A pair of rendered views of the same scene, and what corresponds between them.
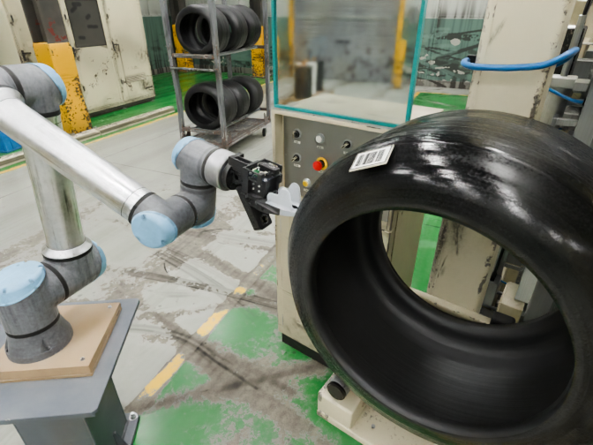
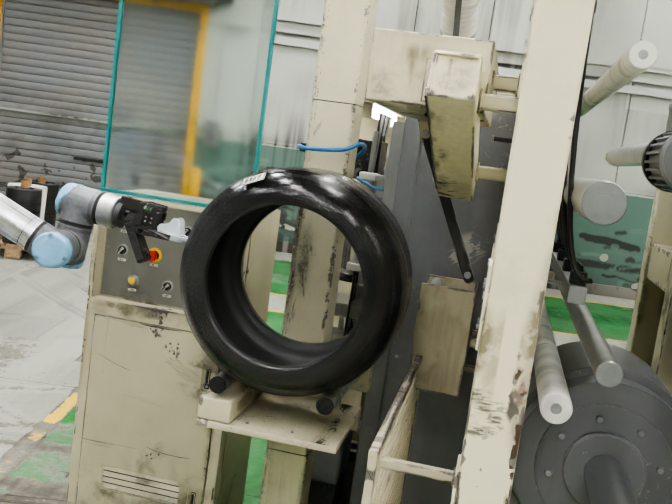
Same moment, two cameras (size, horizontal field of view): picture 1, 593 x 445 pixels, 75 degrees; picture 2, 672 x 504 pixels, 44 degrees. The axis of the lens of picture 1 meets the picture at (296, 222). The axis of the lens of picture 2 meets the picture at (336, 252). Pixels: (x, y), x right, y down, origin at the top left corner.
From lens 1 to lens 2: 154 cm
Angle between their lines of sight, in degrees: 33
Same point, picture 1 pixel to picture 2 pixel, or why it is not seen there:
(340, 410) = (220, 404)
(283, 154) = (103, 247)
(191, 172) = (79, 211)
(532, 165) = (334, 180)
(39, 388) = not seen: outside the picture
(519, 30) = (329, 128)
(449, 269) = (298, 311)
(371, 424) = (245, 422)
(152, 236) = (54, 253)
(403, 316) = (264, 348)
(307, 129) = not seen: hidden behind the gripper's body
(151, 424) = not seen: outside the picture
